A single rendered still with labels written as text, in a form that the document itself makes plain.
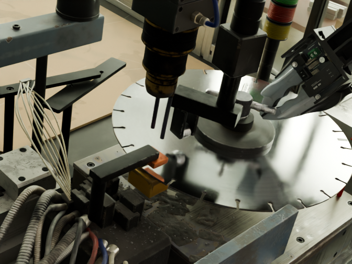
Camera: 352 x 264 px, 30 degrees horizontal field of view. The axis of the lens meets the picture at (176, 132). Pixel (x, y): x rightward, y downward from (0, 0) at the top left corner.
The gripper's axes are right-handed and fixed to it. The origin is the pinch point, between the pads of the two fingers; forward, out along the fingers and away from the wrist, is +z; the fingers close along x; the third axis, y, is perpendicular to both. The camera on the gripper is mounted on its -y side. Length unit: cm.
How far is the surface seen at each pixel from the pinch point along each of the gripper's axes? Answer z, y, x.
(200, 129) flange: 6.5, 7.1, -2.8
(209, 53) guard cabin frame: 30, -50, -25
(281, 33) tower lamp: 2.5, -24.2, -12.3
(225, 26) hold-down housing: -8.4, 14.2, -8.7
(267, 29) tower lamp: 3.8, -23.4, -14.2
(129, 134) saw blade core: 11.4, 13.9, -6.9
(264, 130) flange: 2.3, 0.6, 1.7
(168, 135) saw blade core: 9.1, 10.2, -4.3
